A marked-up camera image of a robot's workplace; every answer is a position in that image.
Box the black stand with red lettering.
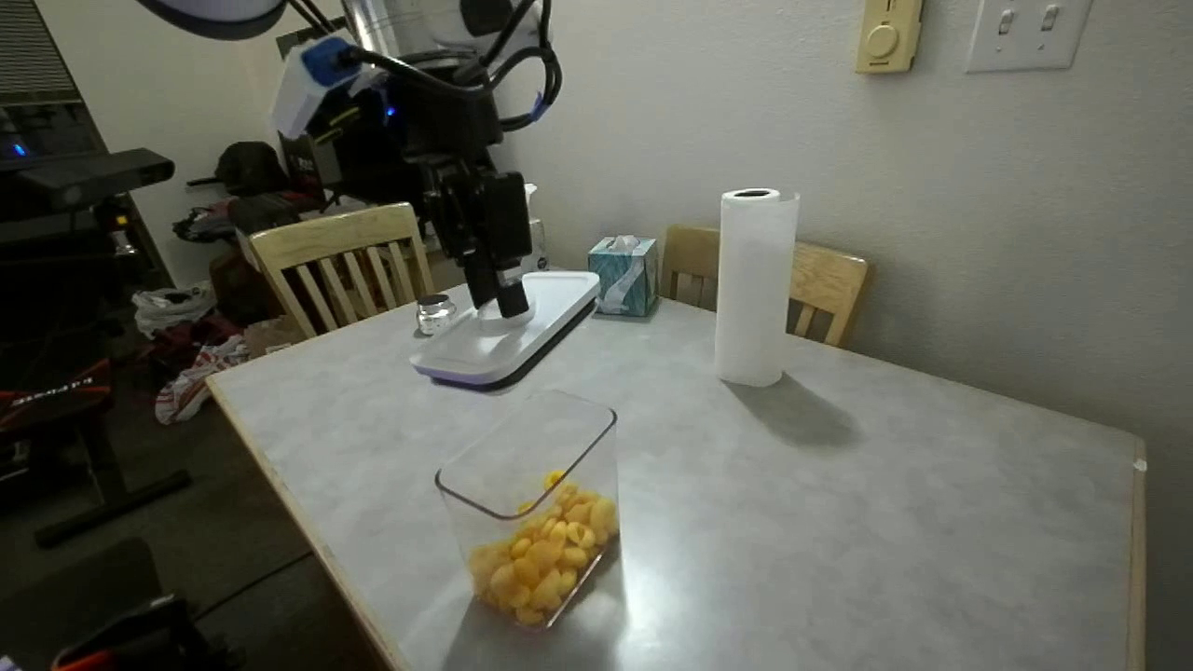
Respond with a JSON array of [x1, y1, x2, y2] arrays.
[[0, 360, 199, 551]]

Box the orange puffed snacks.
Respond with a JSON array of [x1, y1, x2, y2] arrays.
[[466, 468, 622, 627]]

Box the black and red bag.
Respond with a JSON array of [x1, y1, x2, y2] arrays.
[[47, 592, 235, 671]]

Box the black and blue robot cable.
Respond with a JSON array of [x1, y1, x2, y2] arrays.
[[457, 0, 566, 136]]

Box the teal marbled tissue box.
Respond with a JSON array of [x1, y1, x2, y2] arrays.
[[586, 234, 662, 326]]

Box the light wooden slatted chair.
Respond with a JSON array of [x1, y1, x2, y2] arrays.
[[240, 203, 438, 345]]

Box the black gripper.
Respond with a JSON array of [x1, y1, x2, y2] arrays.
[[327, 69, 539, 322]]

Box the white light switch plate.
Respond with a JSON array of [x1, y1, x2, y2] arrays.
[[965, 0, 1095, 76]]

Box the white paper towel roll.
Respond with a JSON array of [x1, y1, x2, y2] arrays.
[[713, 184, 803, 391]]

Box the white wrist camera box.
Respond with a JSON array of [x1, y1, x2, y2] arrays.
[[267, 34, 364, 143]]

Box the clear plastic container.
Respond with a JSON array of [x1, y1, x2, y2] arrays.
[[434, 391, 622, 630]]

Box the grey tissue box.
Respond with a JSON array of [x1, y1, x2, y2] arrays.
[[521, 184, 552, 273]]

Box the brown wooden chair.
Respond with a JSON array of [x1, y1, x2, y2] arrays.
[[658, 225, 871, 352]]

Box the white container lid with button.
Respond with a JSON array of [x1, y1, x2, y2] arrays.
[[405, 268, 604, 391]]

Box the red and white cloth pile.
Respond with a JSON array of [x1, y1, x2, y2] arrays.
[[144, 315, 308, 428]]

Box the beige wall thermostat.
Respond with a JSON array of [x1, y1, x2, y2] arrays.
[[852, 0, 928, 79]]

